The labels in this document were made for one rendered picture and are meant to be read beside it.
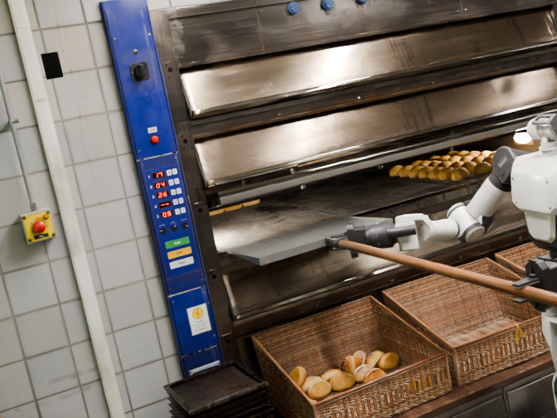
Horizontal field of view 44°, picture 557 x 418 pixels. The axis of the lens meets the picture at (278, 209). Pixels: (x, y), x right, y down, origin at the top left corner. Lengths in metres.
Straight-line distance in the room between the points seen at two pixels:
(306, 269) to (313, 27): 0.95
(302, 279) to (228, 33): 0.99
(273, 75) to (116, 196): 0.75
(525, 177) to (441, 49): 1.02
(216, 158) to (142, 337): 0.71
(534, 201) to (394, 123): 0.89
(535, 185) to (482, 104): 1.05
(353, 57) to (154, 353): 1.39
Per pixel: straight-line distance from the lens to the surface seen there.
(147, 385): 2.68
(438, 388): 2.62
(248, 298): 2.70
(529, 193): 2.25
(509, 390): 2.76
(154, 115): 2.51
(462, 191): 3.16
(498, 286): 1.76
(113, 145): 2.51
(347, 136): 2.82
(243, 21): 2.70
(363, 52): 2.91
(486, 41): 3.25
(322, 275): 2.82
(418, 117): 3.01
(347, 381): 2.73
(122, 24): 2.52
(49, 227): 2.42
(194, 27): 2.63
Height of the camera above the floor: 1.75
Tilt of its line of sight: 10 degrees down
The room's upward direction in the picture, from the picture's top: 11 degrees counter-clockwise
